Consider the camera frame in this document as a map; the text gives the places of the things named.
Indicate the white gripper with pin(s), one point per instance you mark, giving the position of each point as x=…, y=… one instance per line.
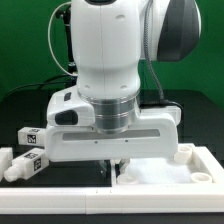
x=153, y=134

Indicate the white square tabletop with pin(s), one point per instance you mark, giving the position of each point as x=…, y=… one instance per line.
x=190, y=165

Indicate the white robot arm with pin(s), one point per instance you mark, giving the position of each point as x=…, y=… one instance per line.
x=101, y=118

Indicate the white U-shaped obstacle fence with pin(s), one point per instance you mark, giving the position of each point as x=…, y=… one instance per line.
x=169, y=198

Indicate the white block at left edge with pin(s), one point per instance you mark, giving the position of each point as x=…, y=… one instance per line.
x=6, y=157

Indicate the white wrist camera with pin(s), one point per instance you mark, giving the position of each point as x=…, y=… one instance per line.
x=66, y=108

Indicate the black camera stand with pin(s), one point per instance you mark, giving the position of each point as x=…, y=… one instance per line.
x=65, y=15

